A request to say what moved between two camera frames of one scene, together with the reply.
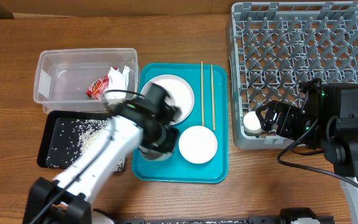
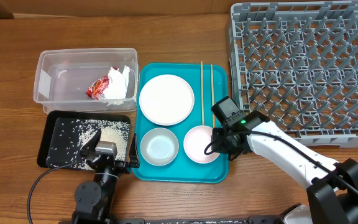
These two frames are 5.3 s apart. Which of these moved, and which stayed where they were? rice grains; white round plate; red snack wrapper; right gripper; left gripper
Moved: right gripper; left gripper
Stayed: red snack wrapper; white round plate; rice grains
